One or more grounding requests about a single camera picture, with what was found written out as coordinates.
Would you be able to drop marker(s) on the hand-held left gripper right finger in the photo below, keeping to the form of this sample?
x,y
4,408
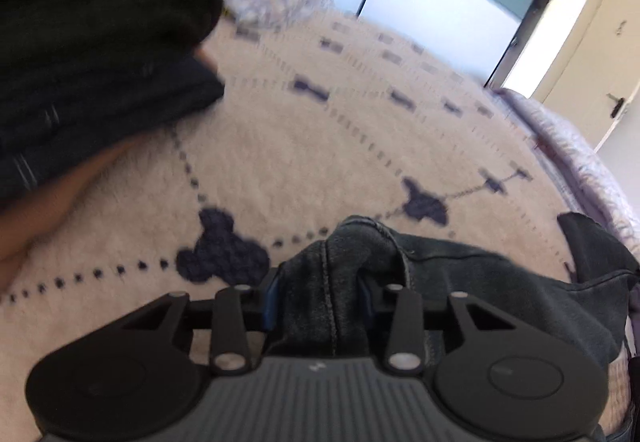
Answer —
x,y
364,304

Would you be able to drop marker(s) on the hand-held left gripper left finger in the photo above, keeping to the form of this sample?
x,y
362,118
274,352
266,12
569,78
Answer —
x,y
270,304

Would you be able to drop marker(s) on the dark blue jeans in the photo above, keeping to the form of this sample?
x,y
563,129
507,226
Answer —
x,y
475,272

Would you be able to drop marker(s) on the cream mouse-print blanket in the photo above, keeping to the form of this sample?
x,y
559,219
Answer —
x,y
300,161

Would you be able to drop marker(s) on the peach folded garment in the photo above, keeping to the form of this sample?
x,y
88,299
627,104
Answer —
x,y
50,207

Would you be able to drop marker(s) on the navy folded garment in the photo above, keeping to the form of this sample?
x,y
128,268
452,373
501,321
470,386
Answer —
x,y
125,111

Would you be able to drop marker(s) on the purple bed sheet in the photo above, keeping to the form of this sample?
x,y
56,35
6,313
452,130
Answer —
x,y
575,146

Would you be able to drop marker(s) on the cream door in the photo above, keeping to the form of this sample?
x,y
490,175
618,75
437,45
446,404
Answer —
x,y
565,61

